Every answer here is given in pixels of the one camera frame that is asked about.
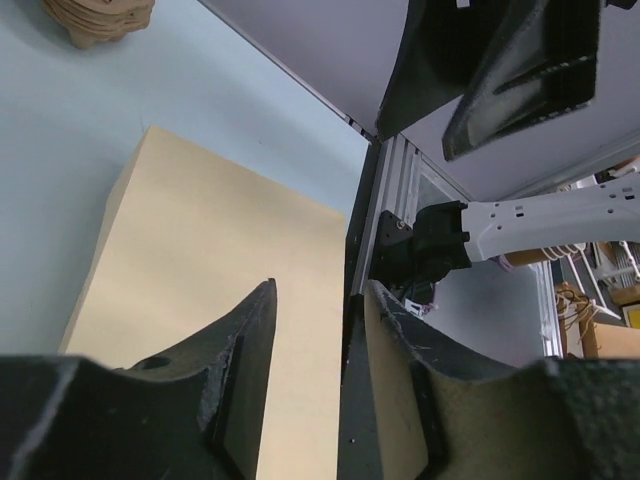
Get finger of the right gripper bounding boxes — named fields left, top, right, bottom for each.
left=375, top=0, right=507, bottom=141
left=442, top=1, right=599, bottom=161

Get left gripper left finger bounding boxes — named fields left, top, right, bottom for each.
left=1, top=279, right=277, bottom=479

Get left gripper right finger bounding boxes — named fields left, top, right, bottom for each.
left=364, top=281, right=639, bottom=479

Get tan paper bag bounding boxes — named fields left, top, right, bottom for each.
left=61, top=126, right=346, bottom=479

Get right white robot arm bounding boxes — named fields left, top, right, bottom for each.
left=369, top=1, right=639, bottom=291

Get brown pulp cup carriers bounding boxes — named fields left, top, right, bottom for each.
left=41, top=0, right=155, bottom=49

